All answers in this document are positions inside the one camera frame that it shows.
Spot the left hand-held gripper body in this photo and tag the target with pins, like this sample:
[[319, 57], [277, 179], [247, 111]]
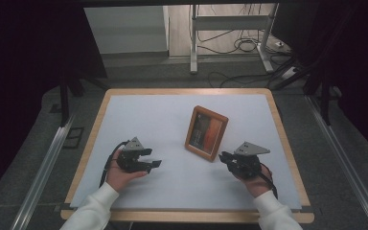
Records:
[[130, 156]]

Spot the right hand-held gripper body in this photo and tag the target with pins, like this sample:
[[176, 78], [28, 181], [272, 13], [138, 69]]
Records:
[[247, 159]]

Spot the wooden photo frame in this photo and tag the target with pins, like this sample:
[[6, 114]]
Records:
[[206, 132]]

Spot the person's left hand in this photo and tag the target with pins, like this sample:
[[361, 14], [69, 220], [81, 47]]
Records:
[[121, 179]]

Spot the person's right hand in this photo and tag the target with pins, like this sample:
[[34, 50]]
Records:
[[258, 185]]

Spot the black metal stand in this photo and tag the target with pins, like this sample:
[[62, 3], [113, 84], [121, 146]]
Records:
[[64, 102], [326, 102]]

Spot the white power strip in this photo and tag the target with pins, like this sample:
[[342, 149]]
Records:
[[289, 73]]

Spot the white cabinet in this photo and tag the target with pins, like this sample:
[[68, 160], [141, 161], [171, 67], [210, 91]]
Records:
[[127, 28]]

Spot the aluminium rail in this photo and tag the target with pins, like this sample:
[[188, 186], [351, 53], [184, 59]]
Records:
[[345, 166], [41, 179]]

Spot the white metal desk frame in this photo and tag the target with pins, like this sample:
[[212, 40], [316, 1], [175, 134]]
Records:
[[230, 24]]

